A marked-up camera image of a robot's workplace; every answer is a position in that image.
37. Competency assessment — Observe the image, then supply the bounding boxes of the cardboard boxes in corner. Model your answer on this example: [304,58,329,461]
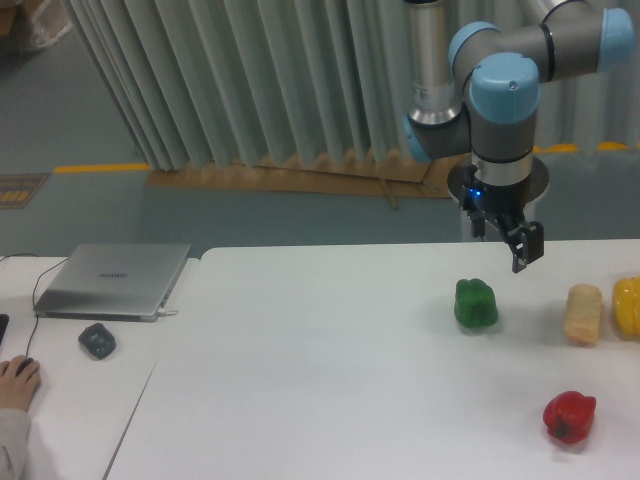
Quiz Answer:
[1,0,72,55]

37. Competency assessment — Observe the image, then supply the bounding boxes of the green bell pepper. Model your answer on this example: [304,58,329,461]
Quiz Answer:
[454,278,498,329]

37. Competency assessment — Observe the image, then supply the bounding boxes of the silver closed laptop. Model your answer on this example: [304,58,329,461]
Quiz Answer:
[34,243,191,322]

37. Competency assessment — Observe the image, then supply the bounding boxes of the black computer mouse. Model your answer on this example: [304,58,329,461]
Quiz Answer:
[15,358,34,377]

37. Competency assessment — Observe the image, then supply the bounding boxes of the black mouse cable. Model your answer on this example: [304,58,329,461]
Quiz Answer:
[0,248,77,361]

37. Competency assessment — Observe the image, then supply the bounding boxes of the grey sleeved forearm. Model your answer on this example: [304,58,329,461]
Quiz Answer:
[0,408,31,479]

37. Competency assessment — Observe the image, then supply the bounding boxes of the brown cardboard sheet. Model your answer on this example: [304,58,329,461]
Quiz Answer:
[146,148,468,209]

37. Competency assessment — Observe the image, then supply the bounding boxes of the red bell pepper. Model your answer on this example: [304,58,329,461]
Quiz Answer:
[542,391,597,444]

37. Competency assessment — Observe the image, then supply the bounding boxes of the pale green pleated curtain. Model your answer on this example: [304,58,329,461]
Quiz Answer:
[63,0,640,168]

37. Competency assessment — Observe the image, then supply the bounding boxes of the yellow bell pepper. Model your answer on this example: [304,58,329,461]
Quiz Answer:
[612,277,639,337]

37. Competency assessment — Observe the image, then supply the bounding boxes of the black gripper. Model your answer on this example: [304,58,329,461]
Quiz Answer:
[461,166,544,274]

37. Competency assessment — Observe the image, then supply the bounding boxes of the black keyboard edge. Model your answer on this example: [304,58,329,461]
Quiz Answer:
[0,314,10,344]

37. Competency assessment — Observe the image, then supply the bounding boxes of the beige bread roll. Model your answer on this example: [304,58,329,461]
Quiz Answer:
[563,284,603,345]

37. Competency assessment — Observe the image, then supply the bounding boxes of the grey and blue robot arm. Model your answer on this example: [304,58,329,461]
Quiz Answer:
[403,1,636,272]

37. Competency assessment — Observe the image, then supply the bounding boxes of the dark grey round controller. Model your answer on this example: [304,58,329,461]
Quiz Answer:
[78,323,117,360]

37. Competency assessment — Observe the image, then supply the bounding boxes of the person's hand on mouse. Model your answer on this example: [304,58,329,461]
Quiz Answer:
[0,355,41,412]

